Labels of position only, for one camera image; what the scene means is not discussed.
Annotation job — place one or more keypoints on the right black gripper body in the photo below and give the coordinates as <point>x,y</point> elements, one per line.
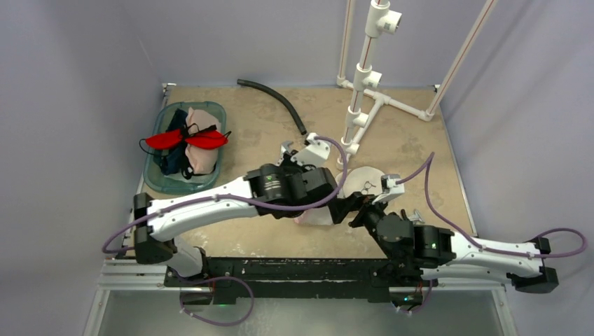
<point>363,211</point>

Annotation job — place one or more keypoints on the red garment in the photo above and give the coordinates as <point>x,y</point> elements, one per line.
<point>185,138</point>

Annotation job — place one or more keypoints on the light pink bra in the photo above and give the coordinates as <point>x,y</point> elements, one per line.
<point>202,149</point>

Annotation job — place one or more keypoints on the black bra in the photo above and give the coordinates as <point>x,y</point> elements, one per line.
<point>187,171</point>

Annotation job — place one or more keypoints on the teal plastic bin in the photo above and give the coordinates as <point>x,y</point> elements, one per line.
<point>175,184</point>

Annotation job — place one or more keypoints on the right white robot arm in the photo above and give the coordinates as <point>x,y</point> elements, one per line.
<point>420,253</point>

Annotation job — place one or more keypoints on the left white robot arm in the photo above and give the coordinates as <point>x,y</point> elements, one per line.
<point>267,191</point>

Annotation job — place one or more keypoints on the white PVC pipe rack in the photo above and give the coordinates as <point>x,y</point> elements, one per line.
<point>366,101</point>

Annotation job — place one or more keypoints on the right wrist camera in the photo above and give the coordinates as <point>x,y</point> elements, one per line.
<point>392,188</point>

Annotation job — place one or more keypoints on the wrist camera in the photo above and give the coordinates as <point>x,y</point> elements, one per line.
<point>392,188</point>
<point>315,153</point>

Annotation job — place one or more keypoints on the black handled pliers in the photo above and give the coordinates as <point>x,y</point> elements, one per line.
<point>415,216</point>

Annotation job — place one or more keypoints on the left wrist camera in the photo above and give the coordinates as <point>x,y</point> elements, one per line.
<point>315,153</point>

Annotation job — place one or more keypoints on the red handled adjustable wrench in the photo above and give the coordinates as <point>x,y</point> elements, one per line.
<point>286,153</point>

